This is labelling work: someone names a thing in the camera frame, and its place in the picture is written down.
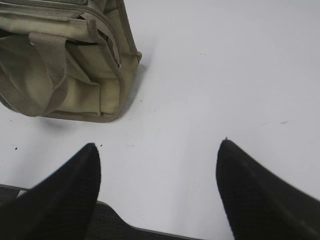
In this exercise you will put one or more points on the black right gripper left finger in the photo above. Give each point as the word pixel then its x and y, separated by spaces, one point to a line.
pixel 61 206

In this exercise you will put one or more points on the yellow canvas zipper bag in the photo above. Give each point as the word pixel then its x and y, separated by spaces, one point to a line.
pixel 66 59

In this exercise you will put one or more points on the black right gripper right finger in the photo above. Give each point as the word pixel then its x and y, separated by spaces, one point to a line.
pixel 258 204

